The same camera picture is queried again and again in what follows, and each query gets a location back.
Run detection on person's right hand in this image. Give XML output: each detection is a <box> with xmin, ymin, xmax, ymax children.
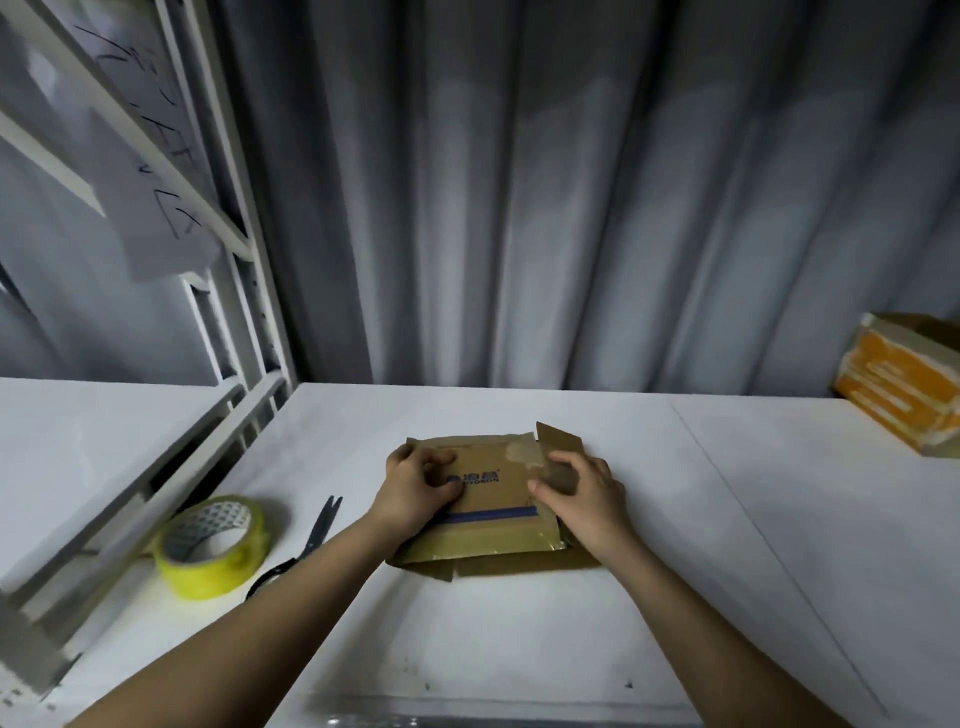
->
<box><xmin>525</xmin><ymin>450</ymin><xmax>647</xmax><ymax>570</ymax></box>

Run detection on person's left hand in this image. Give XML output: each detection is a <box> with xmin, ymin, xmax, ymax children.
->
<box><xmin>364</xmin><ymin>438</ymin><xmax>467</xmax><ymax>546</ymax></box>

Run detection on small brown labelled carton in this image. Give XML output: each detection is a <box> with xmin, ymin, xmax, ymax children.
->
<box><xmin>388</xmin><ymin>421</ymin><xmax>606</xmax><ymax>584</ymax></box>

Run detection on black scissors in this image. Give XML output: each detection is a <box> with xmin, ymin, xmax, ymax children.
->
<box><xmin>243</xmin><ymin>493</ymin><xmax>345</xmax><ymax>603</ymax></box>

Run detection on yellow tape roll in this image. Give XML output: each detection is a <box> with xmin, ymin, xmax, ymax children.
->
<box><xmin>150</xmin><ymin>493</ymin><xmax>272</xmax><ymax>603</ymax></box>

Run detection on orange and white carton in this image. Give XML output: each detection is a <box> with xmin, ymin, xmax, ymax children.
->
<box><xmin>831</xmin><ymin>310</ymin><xmax>960</xmax><ymax>461</ymax></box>

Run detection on person's left forearm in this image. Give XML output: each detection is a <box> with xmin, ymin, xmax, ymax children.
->
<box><xmin>66</xmin><ymin>522</ymin><xmax>402</xmax><ymax>728</ymax></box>

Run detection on person's right forearm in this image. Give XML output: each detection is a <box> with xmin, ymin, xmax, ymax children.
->
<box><xmin>604</xmin><ymin>543</ymin><xmax>852</xmax><ymax>728</ymax></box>

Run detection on white metal shelf rack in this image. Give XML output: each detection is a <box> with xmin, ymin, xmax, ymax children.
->
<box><xmin>0</xmin><ymin>0</ymin><xmax>299</xmax><ymax>710</ymax></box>

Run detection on handwritten paper sheet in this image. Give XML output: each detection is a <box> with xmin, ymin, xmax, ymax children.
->
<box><xmin>72</xmin><ymin>0</ymin><xmax>215</xmax><ymax>170</ymax></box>
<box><xmin>96</xmin><ymin>132</ymin><xmax>225</xmax><ymax>285</ymax></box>

